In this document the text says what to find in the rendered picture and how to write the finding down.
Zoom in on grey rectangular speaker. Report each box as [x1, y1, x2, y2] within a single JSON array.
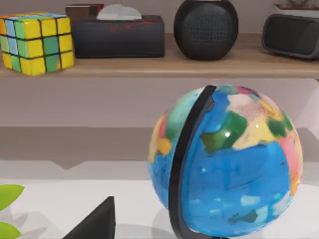
[[261, 13, 319, 60]]

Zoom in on green plant leaves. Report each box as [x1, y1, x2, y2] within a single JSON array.
[[0, 184, 25, 239]]

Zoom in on wooden shelf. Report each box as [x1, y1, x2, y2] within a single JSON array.
[[0, 32, 319, 78]]

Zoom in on black tissue box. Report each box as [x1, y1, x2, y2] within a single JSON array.
[[71, 3, 165, 59]]

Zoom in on round black speaker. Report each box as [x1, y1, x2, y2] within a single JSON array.
[[173, 0, 239, 61]]

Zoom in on yellow and green puzzle cube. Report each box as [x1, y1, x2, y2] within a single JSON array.
[[0, 12, 75, 75]]

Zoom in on blue globe with black stand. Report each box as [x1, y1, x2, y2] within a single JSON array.
[[147, 84, 304, 239]]

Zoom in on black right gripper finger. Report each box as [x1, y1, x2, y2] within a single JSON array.
[[62, 196, 116, 239]]

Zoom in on dark red box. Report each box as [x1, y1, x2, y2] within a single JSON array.
[[65, 3, 105, 18]]

